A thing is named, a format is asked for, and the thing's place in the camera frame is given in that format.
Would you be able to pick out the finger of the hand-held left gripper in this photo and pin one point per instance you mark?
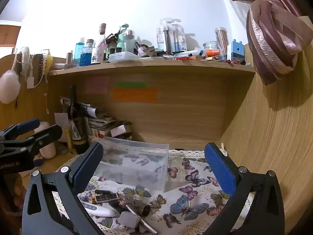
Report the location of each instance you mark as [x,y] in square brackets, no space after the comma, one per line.
[46,134]
[28,124]

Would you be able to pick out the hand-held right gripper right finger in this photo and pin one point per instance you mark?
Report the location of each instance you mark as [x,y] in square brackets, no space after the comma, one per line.
[220,169]

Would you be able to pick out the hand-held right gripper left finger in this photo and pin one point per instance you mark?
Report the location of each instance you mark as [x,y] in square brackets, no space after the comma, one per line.
[88,166]

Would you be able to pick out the white digital thermometer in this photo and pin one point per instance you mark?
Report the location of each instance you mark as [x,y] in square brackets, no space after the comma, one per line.
[100,210]

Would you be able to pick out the clear plastic storage box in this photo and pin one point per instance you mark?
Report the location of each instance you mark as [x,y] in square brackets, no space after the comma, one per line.
[137,161]

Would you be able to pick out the white charger plug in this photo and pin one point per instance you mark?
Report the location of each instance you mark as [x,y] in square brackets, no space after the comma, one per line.
[128,220]

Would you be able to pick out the black cylinder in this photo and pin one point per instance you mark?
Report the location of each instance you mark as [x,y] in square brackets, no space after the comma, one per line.
[141,209]

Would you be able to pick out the silver metal pen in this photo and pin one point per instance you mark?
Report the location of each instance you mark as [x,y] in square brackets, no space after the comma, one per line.
[148,226]

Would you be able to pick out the white plastic bottle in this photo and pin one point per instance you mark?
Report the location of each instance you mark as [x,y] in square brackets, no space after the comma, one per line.
[47,149]

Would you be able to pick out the white paper card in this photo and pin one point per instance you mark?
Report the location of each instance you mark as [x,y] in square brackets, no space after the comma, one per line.
[61,120]

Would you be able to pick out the dark wine bottle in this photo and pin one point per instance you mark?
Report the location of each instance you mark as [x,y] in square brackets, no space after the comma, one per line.
[78,137]

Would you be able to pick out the white paper tag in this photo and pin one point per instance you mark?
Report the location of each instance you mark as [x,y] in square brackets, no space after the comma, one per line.
[30,82]

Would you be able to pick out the white fluffy pompom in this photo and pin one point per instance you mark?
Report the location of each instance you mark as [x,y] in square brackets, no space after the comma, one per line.
[9,87]

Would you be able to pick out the butterfly print tablecloth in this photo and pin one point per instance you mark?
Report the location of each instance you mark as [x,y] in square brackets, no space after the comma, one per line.
[190,200]

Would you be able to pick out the stack of books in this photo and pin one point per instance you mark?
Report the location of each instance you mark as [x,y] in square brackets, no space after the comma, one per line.
[101,124]

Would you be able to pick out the small white cardboard box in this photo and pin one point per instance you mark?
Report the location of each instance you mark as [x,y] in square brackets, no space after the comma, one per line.
[121,130]

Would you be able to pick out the rolled paper magazines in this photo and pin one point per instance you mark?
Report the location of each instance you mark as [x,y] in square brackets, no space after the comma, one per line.
[90,110]

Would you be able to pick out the lace ribbon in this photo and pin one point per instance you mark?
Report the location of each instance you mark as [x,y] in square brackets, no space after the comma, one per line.
[40,66]

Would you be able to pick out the white fluffy headband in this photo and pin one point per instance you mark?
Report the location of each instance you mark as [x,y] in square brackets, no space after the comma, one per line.
[24,58]

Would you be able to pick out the small white dish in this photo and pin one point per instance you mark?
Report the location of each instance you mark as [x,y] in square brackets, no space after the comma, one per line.
[60,66]

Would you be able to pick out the pink sticky note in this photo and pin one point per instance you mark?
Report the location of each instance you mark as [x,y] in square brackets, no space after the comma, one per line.
[97,85]

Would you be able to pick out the orange sticky note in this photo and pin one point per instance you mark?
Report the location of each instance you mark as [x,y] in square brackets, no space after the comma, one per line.
[134,95]

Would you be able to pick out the teal liquid bottle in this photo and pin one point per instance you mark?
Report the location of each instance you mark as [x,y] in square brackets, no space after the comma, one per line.
[77,51]

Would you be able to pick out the blue bead bottle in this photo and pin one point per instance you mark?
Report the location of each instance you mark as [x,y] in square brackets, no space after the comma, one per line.
[86,55]

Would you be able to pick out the green sticky note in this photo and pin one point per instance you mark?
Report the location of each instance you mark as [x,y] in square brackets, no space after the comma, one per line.
[130,85]

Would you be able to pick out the white printed glass bottle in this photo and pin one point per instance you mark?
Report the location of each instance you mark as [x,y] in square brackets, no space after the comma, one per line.
[100,49]

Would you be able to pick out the clear flat plastic case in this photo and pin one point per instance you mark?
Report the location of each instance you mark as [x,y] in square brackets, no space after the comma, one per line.
[123,56]

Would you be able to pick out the orange and white tube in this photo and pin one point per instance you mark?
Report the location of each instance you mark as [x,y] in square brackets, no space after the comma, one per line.
[212,53]

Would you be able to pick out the wooden shelf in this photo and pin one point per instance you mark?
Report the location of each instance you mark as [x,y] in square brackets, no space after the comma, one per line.
[151,68]

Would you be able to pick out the blue and white box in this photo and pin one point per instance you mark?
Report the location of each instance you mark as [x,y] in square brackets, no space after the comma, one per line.
[236,52]

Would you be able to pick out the green pump bottle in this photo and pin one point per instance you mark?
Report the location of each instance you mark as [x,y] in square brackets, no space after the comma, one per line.
[121,39]

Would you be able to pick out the glass jar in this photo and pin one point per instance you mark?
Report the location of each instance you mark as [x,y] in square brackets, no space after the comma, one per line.
[211,46]

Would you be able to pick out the pale green capped bottle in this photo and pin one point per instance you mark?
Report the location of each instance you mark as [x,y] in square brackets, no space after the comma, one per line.
[129,41]

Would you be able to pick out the tall clear canister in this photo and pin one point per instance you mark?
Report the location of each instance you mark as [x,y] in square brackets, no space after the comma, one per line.
[222,39]

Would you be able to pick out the pink curtain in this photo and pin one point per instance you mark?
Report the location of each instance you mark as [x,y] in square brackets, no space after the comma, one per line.
[269,34]

